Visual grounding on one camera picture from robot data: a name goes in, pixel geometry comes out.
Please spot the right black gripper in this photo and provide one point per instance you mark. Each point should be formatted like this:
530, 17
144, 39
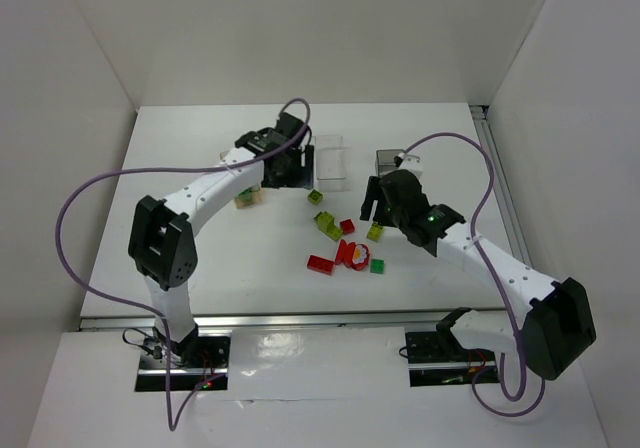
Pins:
379, 194

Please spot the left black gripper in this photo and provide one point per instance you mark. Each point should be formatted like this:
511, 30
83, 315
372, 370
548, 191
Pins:
296, 166

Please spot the lime stepped lego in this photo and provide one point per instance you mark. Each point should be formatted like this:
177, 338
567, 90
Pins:
325, 223

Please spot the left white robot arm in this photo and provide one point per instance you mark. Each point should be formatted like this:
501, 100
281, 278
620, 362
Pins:
162, 242

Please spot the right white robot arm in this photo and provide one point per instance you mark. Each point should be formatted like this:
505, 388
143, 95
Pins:
548, 322

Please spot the grey translucent container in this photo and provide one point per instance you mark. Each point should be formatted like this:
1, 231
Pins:
387, 160

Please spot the lime square lego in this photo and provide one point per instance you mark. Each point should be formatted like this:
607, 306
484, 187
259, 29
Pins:
315, 197

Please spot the clear plastic container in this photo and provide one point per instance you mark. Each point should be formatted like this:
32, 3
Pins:
330, 163

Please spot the small red square lego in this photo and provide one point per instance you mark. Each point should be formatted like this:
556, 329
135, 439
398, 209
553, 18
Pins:
347, 226

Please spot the green lego under plate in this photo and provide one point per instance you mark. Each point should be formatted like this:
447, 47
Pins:
246, 195

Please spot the red flower lego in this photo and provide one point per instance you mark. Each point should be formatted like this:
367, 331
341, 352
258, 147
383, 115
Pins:
355, 256

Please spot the green lego near flower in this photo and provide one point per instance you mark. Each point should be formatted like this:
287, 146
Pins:
377, 266

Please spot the red rectangular lego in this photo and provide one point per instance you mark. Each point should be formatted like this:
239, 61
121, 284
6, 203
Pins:
320, 265

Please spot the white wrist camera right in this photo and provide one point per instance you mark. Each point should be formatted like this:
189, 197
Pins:
410, 163

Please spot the aluminium rail right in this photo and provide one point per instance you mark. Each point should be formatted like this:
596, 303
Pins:
502, 192

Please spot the aluminium rail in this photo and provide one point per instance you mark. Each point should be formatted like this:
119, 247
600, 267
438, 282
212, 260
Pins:
276, 320
502, 192

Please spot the aluminium rail front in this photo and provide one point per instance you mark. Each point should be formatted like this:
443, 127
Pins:
276, 320

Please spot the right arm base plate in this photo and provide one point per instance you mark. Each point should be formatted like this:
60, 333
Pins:
431, 364

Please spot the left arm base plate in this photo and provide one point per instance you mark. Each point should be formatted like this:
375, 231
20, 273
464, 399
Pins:
206, 364

